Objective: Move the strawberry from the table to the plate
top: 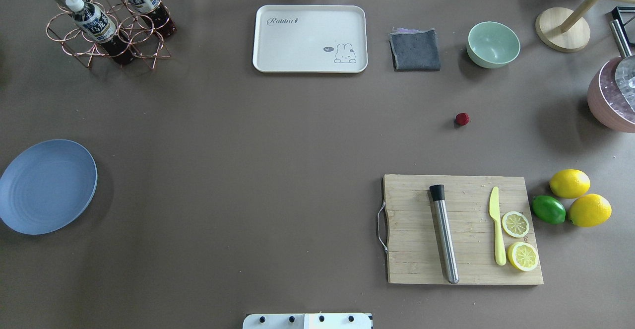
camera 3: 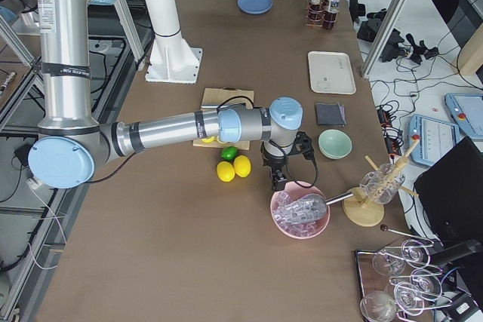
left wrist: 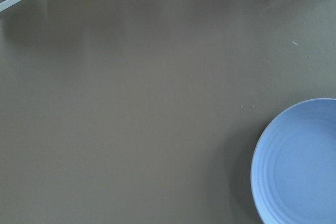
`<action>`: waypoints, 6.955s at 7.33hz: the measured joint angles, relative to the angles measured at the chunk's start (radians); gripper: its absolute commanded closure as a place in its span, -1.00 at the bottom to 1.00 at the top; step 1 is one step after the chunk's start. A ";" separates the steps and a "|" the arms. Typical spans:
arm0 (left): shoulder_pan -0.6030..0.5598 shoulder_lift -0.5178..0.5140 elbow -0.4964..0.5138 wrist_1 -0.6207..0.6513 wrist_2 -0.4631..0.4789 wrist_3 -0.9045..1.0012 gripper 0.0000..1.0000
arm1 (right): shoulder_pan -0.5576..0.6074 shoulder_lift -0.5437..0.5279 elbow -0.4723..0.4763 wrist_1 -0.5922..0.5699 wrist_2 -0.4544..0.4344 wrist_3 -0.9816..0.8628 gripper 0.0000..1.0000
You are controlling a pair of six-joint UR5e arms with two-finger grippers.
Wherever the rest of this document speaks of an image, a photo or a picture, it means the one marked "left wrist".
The blue round plate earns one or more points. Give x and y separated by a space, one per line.
292 172

